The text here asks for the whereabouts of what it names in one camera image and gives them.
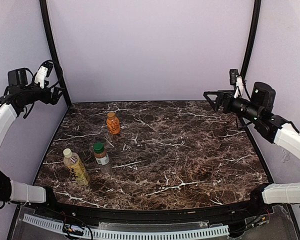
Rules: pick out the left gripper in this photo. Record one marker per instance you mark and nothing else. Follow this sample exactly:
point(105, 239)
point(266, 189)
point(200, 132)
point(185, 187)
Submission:
point(50, 94)

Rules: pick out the green cap brown bottle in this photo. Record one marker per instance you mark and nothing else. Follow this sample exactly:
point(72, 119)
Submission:
point(102, 158)

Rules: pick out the orange tea bottle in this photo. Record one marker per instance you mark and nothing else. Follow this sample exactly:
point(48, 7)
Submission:
point(113, 123)

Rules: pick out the black front rail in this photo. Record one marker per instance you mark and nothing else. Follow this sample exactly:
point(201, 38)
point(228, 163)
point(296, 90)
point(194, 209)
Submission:
point(229, 213)

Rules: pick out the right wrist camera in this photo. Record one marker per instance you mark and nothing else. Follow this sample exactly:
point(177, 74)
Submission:
point(233, 73)

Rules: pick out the yellow tea bottle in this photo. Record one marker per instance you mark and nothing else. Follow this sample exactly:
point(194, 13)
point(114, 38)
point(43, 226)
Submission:
point(77, 169)

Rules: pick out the left black frame post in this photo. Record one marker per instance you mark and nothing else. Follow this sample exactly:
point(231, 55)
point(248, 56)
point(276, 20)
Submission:
point(52, 49)

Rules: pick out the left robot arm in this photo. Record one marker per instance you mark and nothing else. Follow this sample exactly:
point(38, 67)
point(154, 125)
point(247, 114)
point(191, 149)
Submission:
point(11, 105)

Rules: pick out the black frame post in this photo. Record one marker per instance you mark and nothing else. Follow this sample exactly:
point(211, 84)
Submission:
point(52, 49)
point(251, 37)

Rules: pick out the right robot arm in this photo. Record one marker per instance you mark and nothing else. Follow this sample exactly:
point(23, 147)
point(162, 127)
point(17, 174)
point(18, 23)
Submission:
point(274, 128)

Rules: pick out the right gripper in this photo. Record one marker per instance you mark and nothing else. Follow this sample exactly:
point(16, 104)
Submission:
point(225, 101)

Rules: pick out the pale cream bottle cap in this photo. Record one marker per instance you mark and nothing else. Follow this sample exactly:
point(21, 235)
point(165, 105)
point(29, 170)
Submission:
point(67, 153)

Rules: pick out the white slotted cable duct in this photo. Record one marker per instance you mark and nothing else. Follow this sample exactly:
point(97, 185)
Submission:
point(118, 231)

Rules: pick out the right black frame post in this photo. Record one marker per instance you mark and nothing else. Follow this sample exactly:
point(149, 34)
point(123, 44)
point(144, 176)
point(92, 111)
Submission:
point(251, 37)

